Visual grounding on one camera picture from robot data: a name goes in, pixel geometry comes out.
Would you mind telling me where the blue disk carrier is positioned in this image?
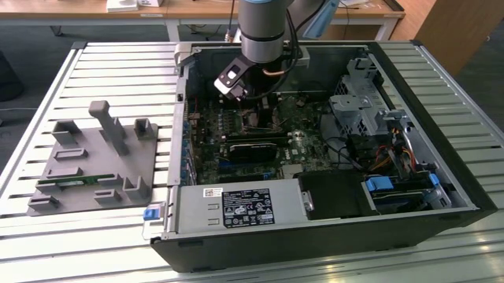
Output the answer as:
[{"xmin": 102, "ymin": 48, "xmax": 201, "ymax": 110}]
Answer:
[{"xmin": 365, "ymin": 175, "xmax": 395, "ymax": 195}]

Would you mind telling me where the blue case latch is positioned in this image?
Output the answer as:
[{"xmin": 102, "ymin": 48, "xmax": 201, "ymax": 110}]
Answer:
[{"xmin": 143, "ymin": 206, "xmax": 163, "ymax": 221}]

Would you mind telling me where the pale blue teach pendant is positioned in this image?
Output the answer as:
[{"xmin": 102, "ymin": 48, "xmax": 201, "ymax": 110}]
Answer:
[{"xmin": 302, "ymin": 0, "xmax": 340, "ymax": 40}]

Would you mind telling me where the CPU socket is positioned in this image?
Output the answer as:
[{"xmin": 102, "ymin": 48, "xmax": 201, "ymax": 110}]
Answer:
[{"xmin": 240, "ymin": 109, "xmax": 282, "ymax": 133}]

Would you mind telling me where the silver chipset heatsink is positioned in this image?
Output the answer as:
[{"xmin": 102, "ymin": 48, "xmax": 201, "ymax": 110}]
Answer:
[{"xmin": 281, "ymin": 164, "xmax": 305, "ymax": 178}]

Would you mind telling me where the metal CPU socket cover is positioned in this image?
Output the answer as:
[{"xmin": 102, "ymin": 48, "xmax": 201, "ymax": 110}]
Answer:
[{"xmin": 274, "ymin": 96, "xmax": 304, "ymax": 119}]

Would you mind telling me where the silver power supply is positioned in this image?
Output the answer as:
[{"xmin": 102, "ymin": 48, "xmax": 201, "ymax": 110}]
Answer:
[{"xmin": 173, "ymin": 179, "xmax": 312, "ymax": 234}]

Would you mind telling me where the black plastic shroud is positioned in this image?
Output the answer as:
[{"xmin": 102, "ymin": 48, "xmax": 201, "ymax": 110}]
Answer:
[{"xmin": 297, "ymin": 170, "xmax": 379, "ymax": 221}]

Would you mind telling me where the green motherboard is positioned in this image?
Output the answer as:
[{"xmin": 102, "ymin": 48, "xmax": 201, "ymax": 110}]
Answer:
[{"xmin": 185, "ymin": 94, "xmax": 348, "ymax": 185}]

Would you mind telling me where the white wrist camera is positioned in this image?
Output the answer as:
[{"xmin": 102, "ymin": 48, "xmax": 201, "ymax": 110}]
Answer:
[{"xmin": 214, "ymin": 57, "xmax": 250, "ymax": 101}]

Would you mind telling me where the coloured power wire bundle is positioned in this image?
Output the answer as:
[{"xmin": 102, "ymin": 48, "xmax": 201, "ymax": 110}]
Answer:
[{"xmin": 369, "ymin": 141, "xmax": 419, "ymax": 173}]

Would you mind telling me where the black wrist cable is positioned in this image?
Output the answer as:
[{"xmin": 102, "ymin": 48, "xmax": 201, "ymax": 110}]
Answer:
[{"xmin": 246, "ymin": 7, "xmax": 306, "ymax": 100}]

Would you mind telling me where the wooden cabinet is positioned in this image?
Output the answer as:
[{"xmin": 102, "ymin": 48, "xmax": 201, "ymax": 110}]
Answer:
[{"xmin": 393, "ymin": 0, "xmax": 494, "ymax": 77}]

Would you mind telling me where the grey metal disk cage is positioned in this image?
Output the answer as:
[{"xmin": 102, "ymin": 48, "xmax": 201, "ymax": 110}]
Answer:
[{"xmin": 327, "ymin": 57, "xmax": 415, "ymax": 139}]

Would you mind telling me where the black open PC case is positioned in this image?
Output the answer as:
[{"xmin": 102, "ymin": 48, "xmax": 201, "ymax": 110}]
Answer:
[{"xmin": 149, "ymin": 40, "xmax": 498, "ymax": 274}]

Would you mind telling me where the grey parts rack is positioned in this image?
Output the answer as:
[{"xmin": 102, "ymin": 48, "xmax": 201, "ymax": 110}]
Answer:
[{"xmin": 26, "ymin": 100, "xmax": 161, "ymax": 218}]

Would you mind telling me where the green RAM stick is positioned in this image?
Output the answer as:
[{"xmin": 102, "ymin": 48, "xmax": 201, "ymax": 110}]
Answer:
[
  {"xmin": 226, "ymin": 133, "xmax": 288, "ymax": 144},
  {"xmin": 56, "ymin": 173, "xmax": 117, "ymax": 188}
]

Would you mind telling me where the black graphics card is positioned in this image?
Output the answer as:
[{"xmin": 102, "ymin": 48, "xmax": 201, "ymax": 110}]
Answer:
[{"xmin": 228, "ymin": 141, "xmax": 280, "ymax": 163}]

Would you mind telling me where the black cable bundle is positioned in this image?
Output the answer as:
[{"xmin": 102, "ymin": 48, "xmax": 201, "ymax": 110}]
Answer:
[{"xmin": 321, "ymin": 134, "xmax": 375, "ymax": 173}]

